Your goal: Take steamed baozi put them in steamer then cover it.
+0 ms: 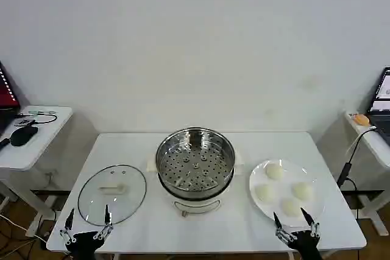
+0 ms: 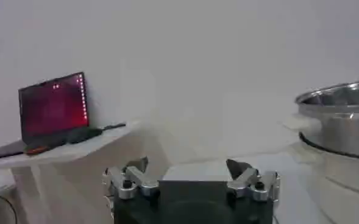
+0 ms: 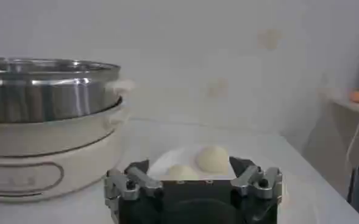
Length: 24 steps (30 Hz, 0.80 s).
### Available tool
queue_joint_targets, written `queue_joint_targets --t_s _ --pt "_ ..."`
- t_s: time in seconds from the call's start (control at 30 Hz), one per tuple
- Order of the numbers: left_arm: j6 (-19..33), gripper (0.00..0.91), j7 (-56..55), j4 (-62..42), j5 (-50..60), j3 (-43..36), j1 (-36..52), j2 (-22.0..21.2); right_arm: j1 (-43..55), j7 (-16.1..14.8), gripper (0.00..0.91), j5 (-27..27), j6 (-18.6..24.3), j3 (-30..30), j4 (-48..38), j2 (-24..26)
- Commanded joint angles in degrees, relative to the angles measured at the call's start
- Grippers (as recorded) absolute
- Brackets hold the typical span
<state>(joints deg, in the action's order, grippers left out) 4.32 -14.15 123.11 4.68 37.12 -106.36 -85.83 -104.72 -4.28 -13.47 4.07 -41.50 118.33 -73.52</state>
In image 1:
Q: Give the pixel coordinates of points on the white side table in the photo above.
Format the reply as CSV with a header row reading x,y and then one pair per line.
x,y
45,138
374,147

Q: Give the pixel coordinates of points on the small black object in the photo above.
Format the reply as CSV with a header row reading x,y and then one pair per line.
x,y
4,144

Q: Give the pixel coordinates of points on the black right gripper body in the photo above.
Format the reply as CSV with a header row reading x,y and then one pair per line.
x,y
306,244

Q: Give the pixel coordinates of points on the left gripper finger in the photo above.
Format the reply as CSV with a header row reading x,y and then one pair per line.
x,y
107,217
69,222

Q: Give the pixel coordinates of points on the white electric cooker base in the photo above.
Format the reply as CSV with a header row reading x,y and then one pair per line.
x,y
195,205

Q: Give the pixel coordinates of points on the white round plate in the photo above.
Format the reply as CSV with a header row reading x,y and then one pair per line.
x,y
285,187

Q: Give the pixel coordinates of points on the laptop with red screen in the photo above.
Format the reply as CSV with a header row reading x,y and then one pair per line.
x,y
6,89

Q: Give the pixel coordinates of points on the green pen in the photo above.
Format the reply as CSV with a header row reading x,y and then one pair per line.
x,y
42,111

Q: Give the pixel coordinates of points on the laptop with white screen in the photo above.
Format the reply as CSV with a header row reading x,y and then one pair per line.
x,y
381,114

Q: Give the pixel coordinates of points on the small black labelled device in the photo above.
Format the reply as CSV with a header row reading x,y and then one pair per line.
x,y
25,122

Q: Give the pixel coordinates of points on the steel steamer basket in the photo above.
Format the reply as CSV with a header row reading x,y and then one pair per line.
x,y
195,147

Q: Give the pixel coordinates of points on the black computer mouse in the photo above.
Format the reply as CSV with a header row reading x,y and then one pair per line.
x,y
23,136

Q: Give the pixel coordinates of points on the glass pot lid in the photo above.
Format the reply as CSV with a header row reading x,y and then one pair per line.
x,y
122,177

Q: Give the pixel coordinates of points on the white steamed bun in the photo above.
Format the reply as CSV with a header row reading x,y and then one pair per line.
x,y
290,206
302,190
274,171
264,193

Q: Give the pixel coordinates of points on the orange round object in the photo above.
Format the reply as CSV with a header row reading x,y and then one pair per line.
x,y
362,119

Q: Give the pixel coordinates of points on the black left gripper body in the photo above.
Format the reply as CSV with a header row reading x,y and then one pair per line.
x,y
82,244

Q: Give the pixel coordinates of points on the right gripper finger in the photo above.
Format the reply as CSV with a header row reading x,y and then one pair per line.
x,y
278,223
309,218

